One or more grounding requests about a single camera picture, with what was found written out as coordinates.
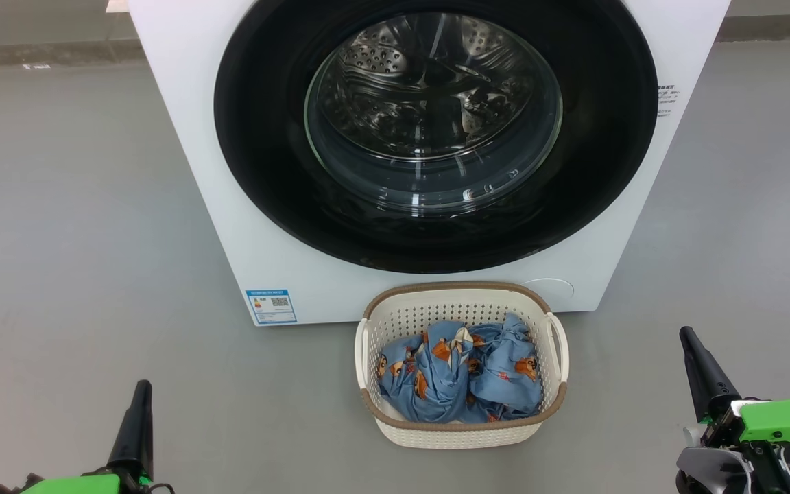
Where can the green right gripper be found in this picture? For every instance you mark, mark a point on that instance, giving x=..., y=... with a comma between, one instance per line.
x=786, y=418

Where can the cream laundry basket brown rim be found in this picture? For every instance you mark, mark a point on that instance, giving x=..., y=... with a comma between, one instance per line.
x=450, y=309

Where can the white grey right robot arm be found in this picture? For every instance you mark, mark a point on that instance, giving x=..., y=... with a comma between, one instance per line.
x=703, y=470

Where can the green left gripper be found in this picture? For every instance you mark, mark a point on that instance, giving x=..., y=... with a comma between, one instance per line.
x=73, y=486

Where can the black round glass washer door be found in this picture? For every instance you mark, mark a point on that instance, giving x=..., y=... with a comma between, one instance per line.
x=265, y=171

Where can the blue bear-print garment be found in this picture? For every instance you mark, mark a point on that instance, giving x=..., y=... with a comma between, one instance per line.
x=515, y=391

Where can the white floor tape scrap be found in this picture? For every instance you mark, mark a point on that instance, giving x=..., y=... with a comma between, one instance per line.
x=37, y=66

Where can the white front-load washing machine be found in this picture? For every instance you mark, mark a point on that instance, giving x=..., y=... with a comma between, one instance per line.
x=189, y=137

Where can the blue energy label sticker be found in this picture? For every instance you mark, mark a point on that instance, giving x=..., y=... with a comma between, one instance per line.
x=270, y=307

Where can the round white filter cover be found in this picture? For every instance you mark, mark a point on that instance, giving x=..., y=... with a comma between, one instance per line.
x=549, y=288

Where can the blue patterned garment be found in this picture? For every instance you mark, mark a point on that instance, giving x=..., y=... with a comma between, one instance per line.
x=429, y=391

